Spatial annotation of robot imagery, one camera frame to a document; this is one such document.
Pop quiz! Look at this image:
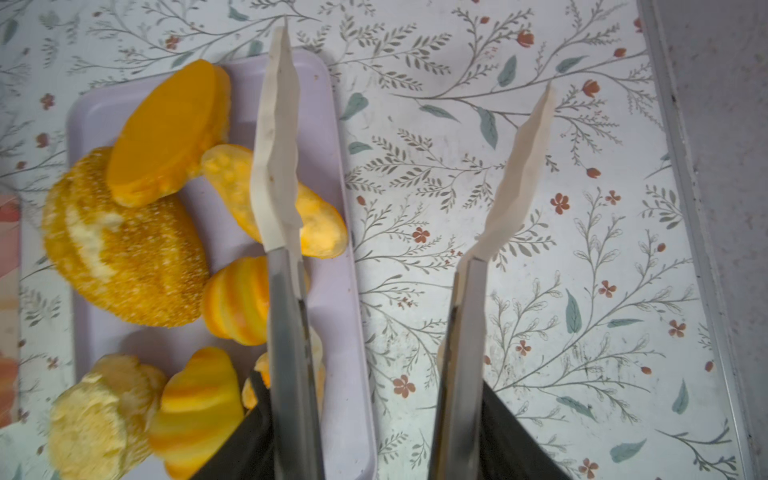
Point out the pale round crumbly bread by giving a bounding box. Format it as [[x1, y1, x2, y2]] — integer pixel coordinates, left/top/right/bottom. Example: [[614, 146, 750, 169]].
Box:
[[48, 354, 167, 480]]

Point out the white paper bag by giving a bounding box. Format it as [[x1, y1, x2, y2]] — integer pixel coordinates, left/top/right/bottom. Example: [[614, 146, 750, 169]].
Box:
[[0, 194, 21, 428]]

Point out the yellow elongated bread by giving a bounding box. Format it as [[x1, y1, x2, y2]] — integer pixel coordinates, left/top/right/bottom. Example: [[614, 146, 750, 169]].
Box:
[[201, 144, 348, 259]]

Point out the orange round flat bread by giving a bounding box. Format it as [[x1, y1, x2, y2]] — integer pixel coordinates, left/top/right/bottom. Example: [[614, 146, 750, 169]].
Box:
[[106, 60, 232, 207]]

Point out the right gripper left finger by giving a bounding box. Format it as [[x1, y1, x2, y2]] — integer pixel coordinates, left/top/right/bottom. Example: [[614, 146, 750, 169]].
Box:
[[252, 24, 325, 479]]

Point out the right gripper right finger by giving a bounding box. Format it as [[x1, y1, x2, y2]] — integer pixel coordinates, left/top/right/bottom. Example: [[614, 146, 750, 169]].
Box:
[[428, 86, 557, 479]]

